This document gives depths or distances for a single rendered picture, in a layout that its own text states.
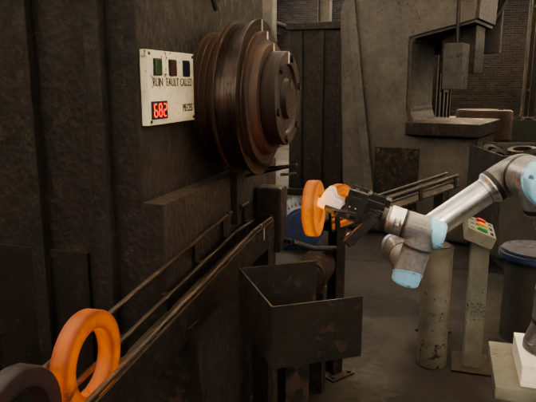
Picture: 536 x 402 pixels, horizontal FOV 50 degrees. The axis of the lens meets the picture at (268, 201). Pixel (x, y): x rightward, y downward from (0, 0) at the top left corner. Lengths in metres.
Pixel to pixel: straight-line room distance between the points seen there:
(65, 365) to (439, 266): 1.69
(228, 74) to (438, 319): 1.38
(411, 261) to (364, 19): 3.18
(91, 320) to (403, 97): 3.59
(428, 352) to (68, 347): 1.78
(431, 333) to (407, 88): 2.33
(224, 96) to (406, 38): 2.92
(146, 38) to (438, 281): 1.52
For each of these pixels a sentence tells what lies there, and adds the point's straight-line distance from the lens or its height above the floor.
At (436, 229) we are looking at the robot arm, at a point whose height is 0.80.
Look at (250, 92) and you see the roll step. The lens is 1.63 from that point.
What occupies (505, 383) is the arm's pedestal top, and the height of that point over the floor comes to 0.30.
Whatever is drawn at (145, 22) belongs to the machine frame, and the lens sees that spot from 1.47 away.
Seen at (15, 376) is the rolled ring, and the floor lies 0.74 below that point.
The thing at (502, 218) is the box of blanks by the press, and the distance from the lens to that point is 3.74.
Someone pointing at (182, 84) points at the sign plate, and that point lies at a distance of 1.59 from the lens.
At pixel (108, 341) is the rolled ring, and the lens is 1.15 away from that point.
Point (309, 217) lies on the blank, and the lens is 1.52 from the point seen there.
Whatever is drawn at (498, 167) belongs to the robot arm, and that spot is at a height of 0.93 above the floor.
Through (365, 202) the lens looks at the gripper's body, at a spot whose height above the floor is 0.86.
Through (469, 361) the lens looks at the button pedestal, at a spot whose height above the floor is 0.03.
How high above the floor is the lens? 1.16
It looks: 12 degrees down
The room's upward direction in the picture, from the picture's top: straight up
